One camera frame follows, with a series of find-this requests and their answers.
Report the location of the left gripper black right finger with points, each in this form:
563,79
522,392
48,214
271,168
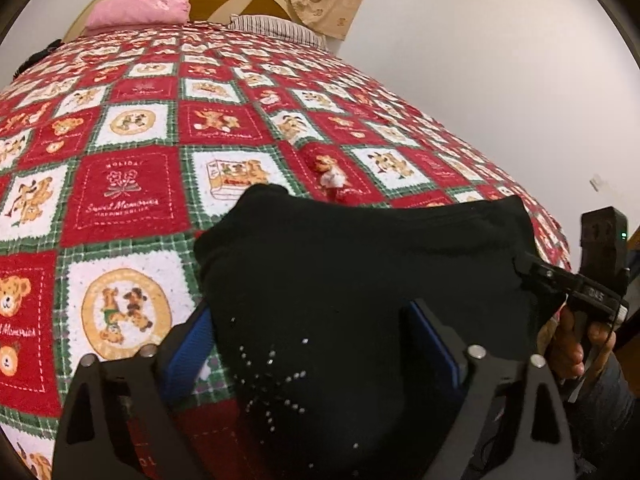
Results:
464,373

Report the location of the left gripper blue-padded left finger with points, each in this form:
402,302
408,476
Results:
182,354

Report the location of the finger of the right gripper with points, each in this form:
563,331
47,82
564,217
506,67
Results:
549,282

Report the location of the black pants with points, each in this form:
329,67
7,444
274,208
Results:
311,311

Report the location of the person grey sleeve forearm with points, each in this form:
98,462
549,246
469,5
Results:
604,426

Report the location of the person right hand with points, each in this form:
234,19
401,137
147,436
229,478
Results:
565,354

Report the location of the dark wooden door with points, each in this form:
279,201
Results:
633,243

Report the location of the red patchwork bear bedspread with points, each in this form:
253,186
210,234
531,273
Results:
118,149

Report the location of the striped pillow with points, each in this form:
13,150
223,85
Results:
279,28

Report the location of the black object at bedside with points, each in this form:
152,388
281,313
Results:
37,57

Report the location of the white wall switch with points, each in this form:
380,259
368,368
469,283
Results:
596,183

